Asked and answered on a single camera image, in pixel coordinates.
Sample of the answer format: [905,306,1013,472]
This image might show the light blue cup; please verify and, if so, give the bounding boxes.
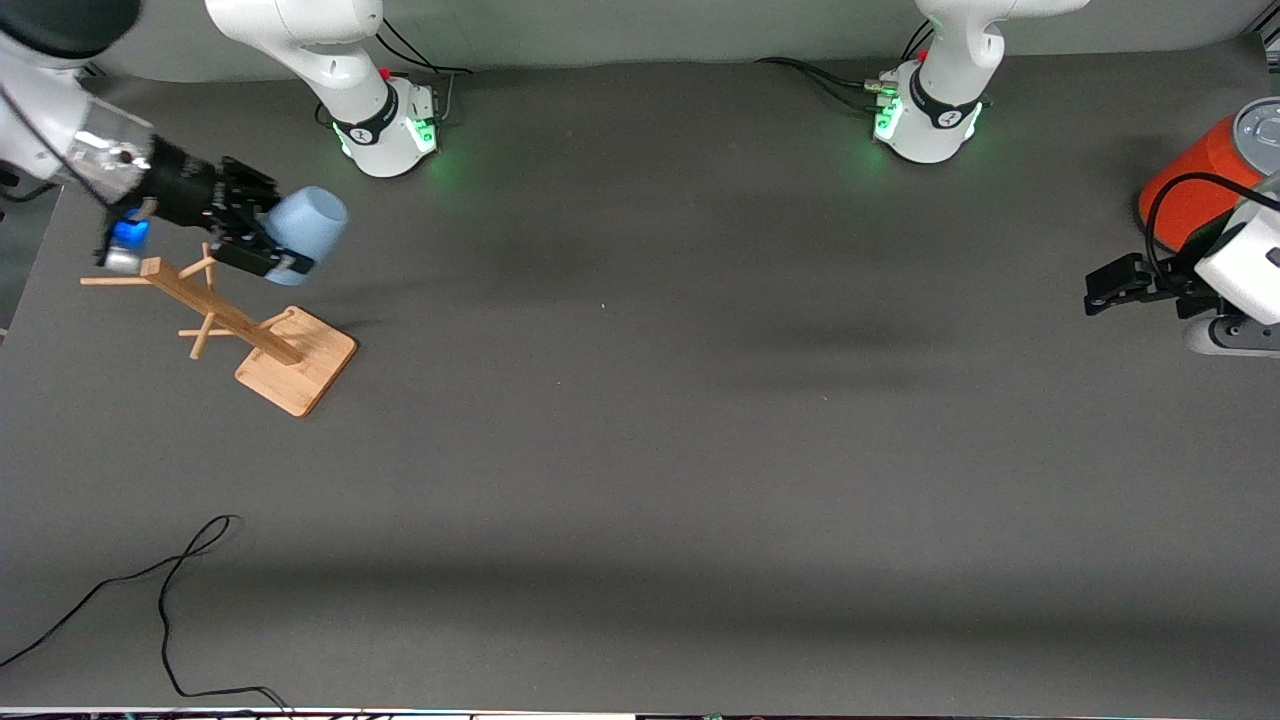
[262,186,349,287]

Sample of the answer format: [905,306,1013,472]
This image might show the wooden cup rack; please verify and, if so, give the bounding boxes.
[80,243,358,418]

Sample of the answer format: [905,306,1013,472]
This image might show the orange drink can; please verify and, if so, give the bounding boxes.
[1137,97,1280,256]

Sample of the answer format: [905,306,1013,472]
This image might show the dark grey table mat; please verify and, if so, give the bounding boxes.
[0,40,1280,713]

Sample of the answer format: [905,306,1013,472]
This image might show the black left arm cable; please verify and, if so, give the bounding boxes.
[1144,172,1280,291]

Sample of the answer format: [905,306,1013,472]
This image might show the black right base cables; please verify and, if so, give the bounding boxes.
[378,15,473,126]

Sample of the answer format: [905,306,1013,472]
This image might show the black base cables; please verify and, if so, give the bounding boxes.
[755,20,936,116]
[378,15,473,126]

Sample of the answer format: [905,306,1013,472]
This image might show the thin loose black cable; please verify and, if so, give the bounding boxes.
[0,515,293,717]

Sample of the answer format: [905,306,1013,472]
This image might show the black left base cables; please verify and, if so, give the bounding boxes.
[755,20,936,116]

